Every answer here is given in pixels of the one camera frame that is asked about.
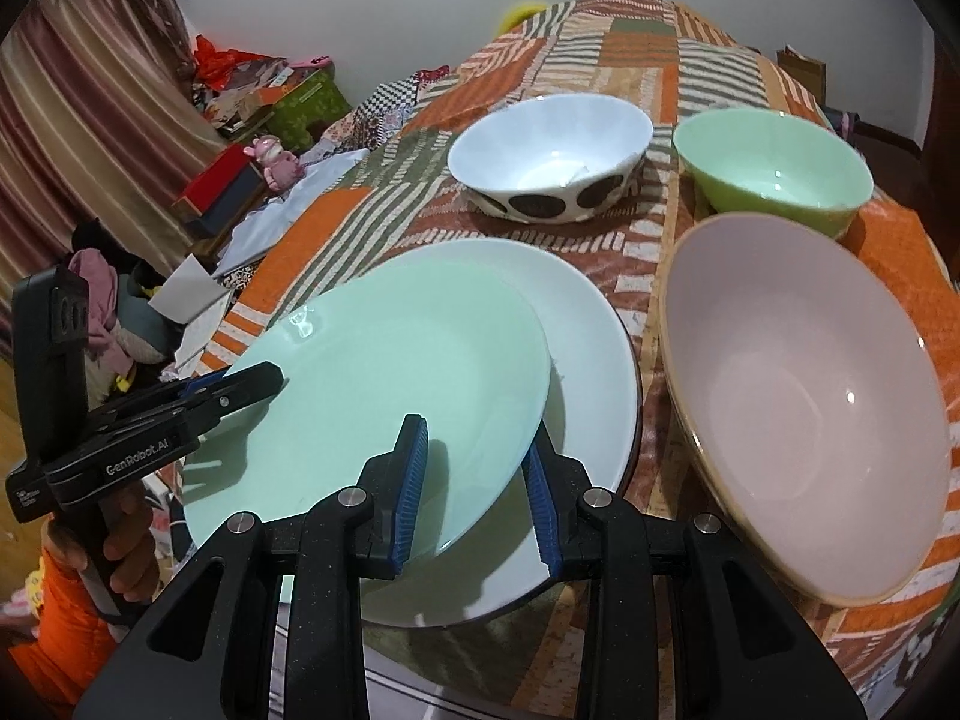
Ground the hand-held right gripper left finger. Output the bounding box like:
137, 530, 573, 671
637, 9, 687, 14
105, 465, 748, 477
71, 414, 430, 720

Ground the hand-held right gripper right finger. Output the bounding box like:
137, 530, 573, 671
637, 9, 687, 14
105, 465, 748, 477
525, 431, 867, 720

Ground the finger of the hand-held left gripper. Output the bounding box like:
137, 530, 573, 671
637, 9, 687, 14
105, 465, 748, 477
161, 361, 287, 400
90, 391, 260, 440

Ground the green plate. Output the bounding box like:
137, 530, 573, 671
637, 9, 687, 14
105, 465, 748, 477
182, 259, 554, 567

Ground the white plate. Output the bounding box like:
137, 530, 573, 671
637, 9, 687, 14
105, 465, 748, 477
352, 238, 641, 629

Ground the pink bowl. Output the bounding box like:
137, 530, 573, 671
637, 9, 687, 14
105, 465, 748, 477
658, 212, 952, 607

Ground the white bowl with dark dots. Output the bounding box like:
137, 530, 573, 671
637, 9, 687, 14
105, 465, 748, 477
448, 95, 654, 224

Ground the green bowl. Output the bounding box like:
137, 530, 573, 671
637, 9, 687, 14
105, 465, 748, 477
673, 109, 875, 241

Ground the person's left hand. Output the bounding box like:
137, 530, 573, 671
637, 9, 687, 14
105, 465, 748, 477
46, 486, 162, 623

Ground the grey-blue garment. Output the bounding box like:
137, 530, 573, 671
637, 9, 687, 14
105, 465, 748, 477
112, 274, 177, 361

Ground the white paper sheet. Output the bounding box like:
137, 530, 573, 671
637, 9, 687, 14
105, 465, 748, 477
148, 255, 233, 323

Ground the pink garment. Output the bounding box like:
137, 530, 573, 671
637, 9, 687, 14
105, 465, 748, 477
67, 247, 136, 376

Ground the white cloth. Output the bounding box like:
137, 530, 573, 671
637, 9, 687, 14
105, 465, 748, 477
221, 150, 368, 271

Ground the red box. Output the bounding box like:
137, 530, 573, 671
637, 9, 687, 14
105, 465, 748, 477
172, 144, 260, 215
184, 165, 271, 237

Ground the pink toy rabbit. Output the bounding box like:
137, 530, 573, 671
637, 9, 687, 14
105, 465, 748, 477
246, 135, 305, 192

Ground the green storage box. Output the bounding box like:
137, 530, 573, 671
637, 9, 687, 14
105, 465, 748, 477
266, 67, 353, 151

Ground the pile of paper bags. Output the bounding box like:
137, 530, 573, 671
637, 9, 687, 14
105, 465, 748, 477
191, 52, 316, 136

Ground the checked patchwork quilt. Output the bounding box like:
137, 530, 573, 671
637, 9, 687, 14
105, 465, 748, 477
315, 67, 451, 158

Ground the striped brown curtain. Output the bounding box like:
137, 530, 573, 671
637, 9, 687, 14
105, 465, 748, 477
0, 0, 218, 331

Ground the red plastic bag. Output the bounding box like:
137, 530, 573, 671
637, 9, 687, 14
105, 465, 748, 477
193, 34, 248, 87

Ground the patchwork striped blanket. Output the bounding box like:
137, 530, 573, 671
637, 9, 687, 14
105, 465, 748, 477
199, 0, 953, 698

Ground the cardboard box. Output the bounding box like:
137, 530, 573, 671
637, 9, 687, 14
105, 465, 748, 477
776, 45, 827, 102

